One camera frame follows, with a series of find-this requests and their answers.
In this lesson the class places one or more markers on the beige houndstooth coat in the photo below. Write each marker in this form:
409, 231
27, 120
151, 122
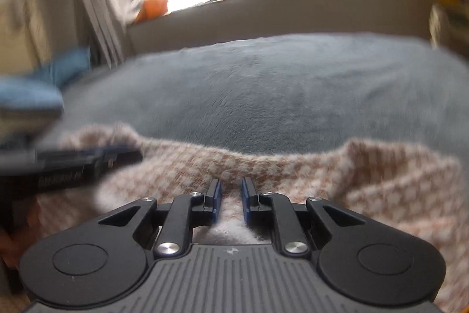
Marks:
384, 188

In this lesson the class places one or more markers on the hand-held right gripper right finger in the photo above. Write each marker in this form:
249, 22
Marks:
244, 202

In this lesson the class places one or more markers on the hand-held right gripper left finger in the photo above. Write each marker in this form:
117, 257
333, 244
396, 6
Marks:
218, 202

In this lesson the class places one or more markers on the light blue folded cloth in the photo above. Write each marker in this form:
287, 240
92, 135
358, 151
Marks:
29, 93

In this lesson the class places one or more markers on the cream carved headboard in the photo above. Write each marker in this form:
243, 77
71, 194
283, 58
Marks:
22, 41

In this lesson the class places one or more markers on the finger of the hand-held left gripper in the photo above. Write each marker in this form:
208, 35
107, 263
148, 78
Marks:
121, 153

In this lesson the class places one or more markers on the orange bag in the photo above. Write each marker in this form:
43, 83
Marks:
150, 10

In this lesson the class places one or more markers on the cream bedpost finial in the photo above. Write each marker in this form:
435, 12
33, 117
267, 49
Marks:
436, 23

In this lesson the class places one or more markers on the blue pillow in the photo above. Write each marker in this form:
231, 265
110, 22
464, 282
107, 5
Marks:
66, 67

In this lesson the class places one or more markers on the white desk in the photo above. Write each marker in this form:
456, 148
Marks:
458, 34

